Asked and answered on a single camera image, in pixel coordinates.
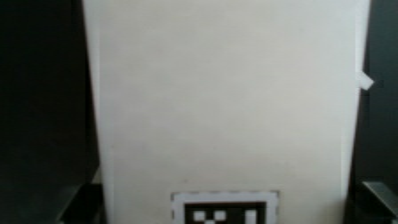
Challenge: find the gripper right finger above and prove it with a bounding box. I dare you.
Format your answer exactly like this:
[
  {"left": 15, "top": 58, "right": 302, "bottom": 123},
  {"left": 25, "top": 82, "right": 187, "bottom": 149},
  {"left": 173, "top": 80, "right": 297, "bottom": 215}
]
[{"left": 359, "top": 181, "right": 398, "bottom": 224}]

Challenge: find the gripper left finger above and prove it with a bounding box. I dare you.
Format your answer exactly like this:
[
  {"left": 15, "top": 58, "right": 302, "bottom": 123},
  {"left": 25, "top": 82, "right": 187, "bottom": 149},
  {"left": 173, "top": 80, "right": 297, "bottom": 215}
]
[{"left": 57, "top": 184, "right": 105, "bottom": 224}]

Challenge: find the white cabinet top block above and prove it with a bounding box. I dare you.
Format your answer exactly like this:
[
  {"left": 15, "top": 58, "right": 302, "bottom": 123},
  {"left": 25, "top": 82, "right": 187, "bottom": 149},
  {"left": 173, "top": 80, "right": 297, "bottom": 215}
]
[{"left": 82, "top": 0, "right": 373, "bottom": 224}]

